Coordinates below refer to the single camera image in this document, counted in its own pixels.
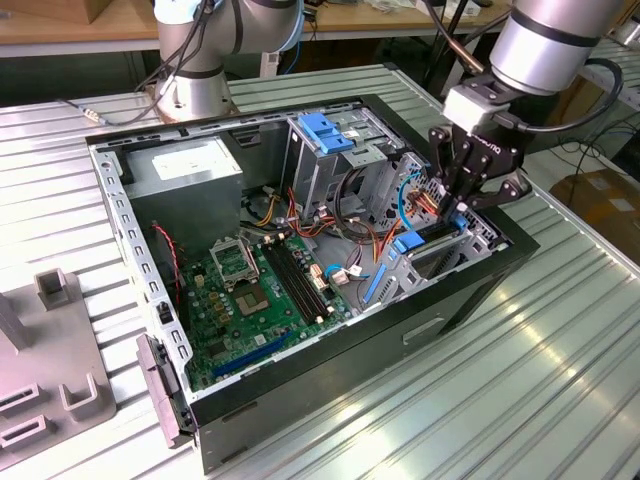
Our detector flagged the hard disk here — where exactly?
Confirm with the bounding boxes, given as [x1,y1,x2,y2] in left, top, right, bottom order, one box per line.
[360,212,471,305]

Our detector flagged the CPU socket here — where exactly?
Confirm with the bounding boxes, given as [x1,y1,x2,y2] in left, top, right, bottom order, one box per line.
[232,282,274,319]

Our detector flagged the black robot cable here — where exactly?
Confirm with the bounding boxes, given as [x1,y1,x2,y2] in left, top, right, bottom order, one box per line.
[144,0,224,109]

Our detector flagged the grey parts rack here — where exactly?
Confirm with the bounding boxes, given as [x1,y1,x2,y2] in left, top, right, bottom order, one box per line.
[0,267,119,459]

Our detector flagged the short blue wire white plug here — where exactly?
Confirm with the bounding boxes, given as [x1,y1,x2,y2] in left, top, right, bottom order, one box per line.
[322,263,374,287]

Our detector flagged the multicolour power wire bundle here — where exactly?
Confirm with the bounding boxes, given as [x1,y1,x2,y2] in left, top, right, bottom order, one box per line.
[239,184,396,251]

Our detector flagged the black open PC case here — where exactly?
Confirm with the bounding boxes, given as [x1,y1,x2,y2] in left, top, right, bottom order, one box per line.
[83,92,542,476]

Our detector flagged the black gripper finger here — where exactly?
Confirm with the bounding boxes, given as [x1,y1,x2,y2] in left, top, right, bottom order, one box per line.
[457,172,532,214]
[428,127,490,219]

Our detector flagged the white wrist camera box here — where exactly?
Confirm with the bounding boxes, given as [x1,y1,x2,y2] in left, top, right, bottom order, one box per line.
[442,82,511,134]

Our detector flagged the wooden desk white legs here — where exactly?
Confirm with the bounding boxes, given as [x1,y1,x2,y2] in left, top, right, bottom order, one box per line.
[0,0,516,99]

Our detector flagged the red black twisted wire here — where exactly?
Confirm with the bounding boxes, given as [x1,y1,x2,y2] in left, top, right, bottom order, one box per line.
[151,223,184,306]

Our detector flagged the black camera cable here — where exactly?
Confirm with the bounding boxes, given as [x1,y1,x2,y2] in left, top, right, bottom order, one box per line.
[492,57,625,134]

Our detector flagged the large cardboard box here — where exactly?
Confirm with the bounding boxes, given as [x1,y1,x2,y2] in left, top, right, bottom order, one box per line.
[549,168,640,254]

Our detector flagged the blue plastic drive latch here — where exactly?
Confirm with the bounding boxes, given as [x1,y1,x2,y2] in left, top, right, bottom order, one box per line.
[295,112,355,156]

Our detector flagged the metal disk bay cage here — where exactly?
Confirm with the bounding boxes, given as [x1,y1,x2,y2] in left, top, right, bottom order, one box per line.
[359,149,511,311]

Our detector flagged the orange red power wire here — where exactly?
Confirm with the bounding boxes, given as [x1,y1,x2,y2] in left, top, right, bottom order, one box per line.
[374,184,451,261]

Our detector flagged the grey power supply unit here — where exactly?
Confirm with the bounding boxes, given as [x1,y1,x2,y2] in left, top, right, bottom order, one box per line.
[122,134,246,261]

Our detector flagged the blue expansion slot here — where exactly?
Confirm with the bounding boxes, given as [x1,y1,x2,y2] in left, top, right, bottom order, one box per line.
[212,329,294,379]

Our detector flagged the blue data wire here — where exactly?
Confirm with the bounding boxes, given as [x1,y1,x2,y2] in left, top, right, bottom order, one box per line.
[397,169,429,234]

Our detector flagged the grey plastic case latch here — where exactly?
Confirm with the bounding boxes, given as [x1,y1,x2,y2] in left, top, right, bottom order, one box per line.
[135,333,194,449]

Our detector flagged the metal optical drive cage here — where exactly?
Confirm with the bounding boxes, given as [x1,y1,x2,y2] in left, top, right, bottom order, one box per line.
[279,107,406,221]

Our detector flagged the black RAM slot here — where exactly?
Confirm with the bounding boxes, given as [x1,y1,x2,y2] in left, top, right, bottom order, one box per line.
[263,243,312,325]
[271,241,320,322]
[286,237,335,315]
[278,239,327,318]

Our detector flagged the black stand legs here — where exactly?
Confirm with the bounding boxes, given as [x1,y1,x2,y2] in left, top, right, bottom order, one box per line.
[422,0,474,107]

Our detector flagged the green motherboard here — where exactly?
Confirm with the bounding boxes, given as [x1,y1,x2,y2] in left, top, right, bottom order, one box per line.
[177,232,361,394]

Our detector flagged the metal socket cover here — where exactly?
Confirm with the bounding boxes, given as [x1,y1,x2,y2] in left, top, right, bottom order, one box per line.
[208,238,261,291]

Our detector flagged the black cable silver connector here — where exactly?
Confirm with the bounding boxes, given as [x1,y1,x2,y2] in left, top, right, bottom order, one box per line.
[57,97,166,127]

